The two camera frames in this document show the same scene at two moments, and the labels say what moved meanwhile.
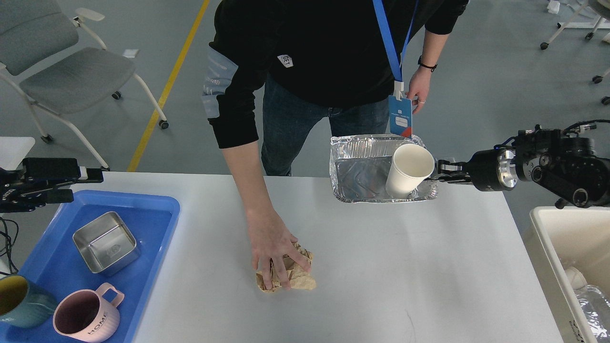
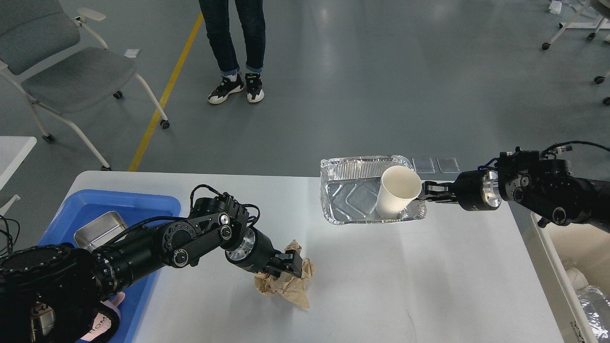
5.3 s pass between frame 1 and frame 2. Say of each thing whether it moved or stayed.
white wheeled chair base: stayed
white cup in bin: stayed
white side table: stayed
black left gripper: moved
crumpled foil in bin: stayed
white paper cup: moved
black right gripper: moved
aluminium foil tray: moved
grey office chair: stayed
